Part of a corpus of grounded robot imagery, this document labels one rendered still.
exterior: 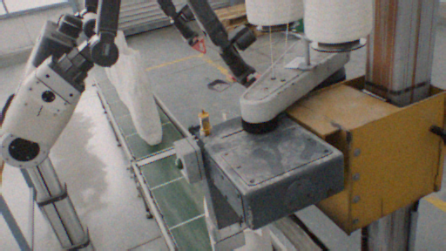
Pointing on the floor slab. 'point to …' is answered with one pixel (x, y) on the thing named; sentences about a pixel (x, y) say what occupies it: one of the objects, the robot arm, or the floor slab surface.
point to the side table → (12, 214)
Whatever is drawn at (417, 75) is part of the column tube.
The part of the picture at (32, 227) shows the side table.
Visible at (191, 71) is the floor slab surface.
